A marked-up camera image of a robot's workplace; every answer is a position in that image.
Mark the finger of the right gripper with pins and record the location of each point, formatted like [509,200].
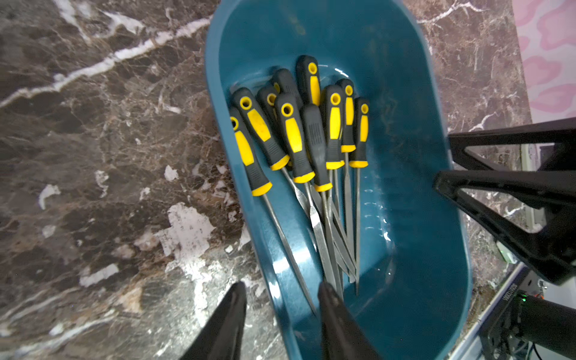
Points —
[559,132]
[549,252]

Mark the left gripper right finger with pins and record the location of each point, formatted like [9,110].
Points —
[341,336]

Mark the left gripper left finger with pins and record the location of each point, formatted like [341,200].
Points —
[221,337]

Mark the teal plastic storage box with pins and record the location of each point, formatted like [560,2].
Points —
[415,286]

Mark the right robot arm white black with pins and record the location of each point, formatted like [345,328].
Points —
[523,317]

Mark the yellow black file in box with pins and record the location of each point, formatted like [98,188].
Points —
[316,146]
[359,161]
[266,97]
[284,82]
[308,80]
[348,146]
[333,105]

